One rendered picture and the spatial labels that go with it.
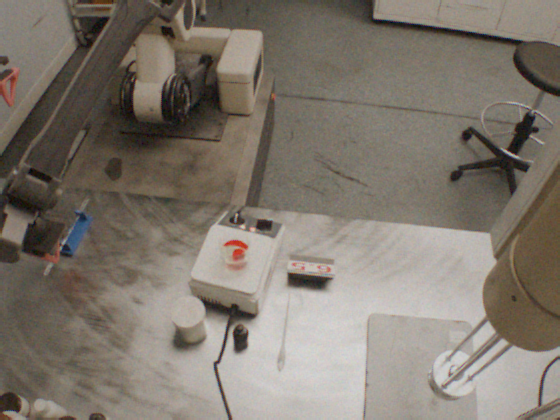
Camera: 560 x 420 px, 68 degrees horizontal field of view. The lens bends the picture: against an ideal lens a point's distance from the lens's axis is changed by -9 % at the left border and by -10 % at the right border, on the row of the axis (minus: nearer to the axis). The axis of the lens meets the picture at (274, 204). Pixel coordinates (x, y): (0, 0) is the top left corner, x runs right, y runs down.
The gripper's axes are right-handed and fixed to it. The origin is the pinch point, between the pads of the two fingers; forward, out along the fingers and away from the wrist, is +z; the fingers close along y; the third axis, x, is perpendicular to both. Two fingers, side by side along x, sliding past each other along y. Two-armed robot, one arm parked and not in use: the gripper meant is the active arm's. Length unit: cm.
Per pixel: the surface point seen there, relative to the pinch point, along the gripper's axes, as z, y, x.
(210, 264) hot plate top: -5.6, 33.0, 3.4
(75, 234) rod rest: 2.1, 0.3, 7.5
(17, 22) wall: 33, -123, 136
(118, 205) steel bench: 3.2, 5.9, 17.6
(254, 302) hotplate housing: -3.1, 42.0, -0.9
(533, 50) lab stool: 14, 120, 131
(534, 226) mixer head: -47, 69, -10
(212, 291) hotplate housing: -3.1, 34.3, -0.5
